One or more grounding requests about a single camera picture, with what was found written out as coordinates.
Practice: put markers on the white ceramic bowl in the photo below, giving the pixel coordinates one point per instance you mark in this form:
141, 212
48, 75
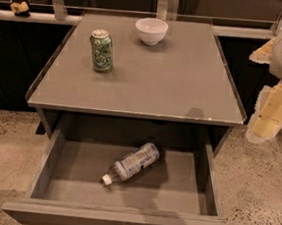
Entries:
151, 30

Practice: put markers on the blue plastic water bottle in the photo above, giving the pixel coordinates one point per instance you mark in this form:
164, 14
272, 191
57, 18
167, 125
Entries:
131, 164

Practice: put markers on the grey cabinet with counter top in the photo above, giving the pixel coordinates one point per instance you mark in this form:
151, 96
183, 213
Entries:
183, 78

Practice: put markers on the open grey top drawer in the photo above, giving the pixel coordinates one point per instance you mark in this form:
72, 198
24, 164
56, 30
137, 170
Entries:
180, 189

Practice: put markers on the yellow object on ledge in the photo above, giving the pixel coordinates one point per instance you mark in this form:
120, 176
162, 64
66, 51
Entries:
20, 9

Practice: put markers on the green soda can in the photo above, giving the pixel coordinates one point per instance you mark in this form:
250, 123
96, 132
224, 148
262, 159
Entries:
102, 51

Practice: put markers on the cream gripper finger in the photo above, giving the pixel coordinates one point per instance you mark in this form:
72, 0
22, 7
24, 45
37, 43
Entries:
266, 121
263, 54

